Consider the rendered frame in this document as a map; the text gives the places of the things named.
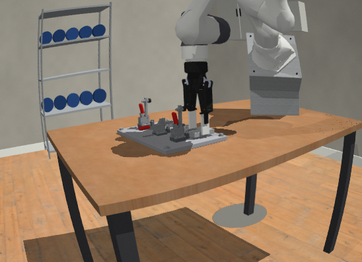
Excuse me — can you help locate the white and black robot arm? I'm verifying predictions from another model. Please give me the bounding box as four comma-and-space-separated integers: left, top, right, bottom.
175, 0, 296, 73

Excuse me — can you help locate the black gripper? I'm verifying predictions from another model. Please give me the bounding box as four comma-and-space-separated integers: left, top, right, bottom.
182, 61, 213, 135

